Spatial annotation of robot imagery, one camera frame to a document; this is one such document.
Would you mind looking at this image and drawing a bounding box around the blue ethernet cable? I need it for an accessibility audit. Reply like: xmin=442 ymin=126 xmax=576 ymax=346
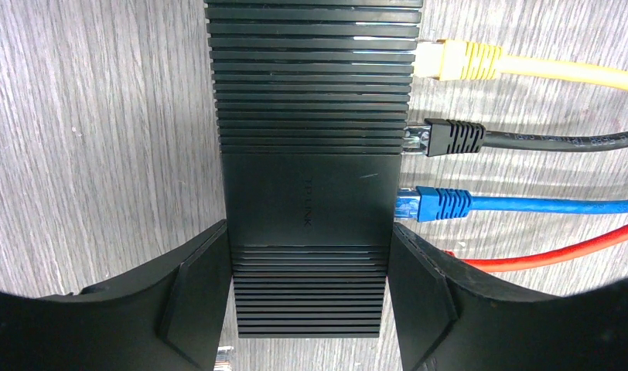
xmin=394 ymin=186 xmax=628 ymax=223

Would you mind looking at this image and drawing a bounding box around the black ethernet cable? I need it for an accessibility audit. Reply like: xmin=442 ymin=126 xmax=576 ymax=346
xmin=403 ymin=117 xmax=628 ymax=158

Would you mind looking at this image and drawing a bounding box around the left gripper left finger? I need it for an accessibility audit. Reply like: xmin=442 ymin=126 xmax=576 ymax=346
xmin=0 ymin=221 xmax=231 ymax=370

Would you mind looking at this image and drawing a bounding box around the yellow ethernet cable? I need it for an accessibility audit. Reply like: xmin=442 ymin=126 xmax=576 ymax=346
xmin=414 ymin=39 xmax=628 ymax=95

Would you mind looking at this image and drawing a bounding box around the black network switch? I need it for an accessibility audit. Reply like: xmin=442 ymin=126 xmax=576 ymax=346
xmin=206 ymin=1 xmax=422 ymax=338

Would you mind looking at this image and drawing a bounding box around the red ethernet cable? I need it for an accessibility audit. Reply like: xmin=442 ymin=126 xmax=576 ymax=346
xmin=443 ymin=217 xmax=628 ymax=274

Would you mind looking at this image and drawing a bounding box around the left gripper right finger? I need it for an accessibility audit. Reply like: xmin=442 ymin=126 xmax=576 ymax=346
xmin=387 ymin=224 xmax=628 ymax=370

